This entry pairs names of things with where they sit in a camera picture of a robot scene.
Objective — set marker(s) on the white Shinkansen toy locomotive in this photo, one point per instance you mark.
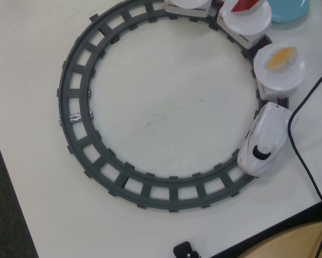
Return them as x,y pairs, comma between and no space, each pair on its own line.
268,129

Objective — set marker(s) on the yellow egg sushi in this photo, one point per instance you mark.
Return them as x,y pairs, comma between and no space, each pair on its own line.
280,57

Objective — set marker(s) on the red tuna sushi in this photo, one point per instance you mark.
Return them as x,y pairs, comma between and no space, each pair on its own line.
244,5

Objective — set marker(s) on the light blue dish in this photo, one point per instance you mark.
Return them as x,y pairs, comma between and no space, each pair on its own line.
287,10

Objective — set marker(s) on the small silver metal clip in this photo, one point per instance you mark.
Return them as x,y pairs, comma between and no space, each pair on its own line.
59,121
89,94
91,113

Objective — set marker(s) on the silver foil tape strip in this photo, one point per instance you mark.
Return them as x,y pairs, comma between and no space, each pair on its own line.
75,118

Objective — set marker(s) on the grey circular toy track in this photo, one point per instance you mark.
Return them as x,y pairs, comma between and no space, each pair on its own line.
74,92

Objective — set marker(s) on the black plug adapter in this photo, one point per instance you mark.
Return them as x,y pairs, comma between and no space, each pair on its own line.
183,250

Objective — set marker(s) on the white wagon with round plate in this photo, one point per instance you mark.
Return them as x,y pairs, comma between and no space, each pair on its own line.
187,5
279,80
246,24

